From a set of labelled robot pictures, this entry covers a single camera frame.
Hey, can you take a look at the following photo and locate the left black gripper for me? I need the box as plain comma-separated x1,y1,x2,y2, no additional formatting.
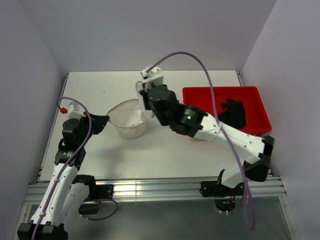
78,111,109,147

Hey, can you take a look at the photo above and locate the white bra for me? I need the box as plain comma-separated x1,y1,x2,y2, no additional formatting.
125,106,147,127

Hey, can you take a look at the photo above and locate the black garment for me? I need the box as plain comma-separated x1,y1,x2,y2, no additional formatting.
218,98,247,130

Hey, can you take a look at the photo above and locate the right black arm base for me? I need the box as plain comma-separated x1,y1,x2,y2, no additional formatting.
199,181,245,198

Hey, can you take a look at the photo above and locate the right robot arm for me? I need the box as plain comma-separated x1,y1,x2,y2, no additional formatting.
135,81,274,195

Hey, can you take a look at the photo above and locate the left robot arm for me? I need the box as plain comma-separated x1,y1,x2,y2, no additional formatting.
17,114,109,240

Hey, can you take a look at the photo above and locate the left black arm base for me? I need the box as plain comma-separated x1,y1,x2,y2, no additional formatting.
78,184,114,215

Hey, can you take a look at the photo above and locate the red plastic bin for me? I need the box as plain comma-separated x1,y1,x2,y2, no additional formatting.
182,86,272,136

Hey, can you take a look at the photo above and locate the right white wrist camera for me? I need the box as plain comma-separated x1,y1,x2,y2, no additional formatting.
140,65,164,91

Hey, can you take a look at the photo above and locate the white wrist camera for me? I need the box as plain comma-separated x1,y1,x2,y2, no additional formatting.
59,101,84,120
140,65,164,91

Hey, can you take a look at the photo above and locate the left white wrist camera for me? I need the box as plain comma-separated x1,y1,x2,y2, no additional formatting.
59,101,84,120

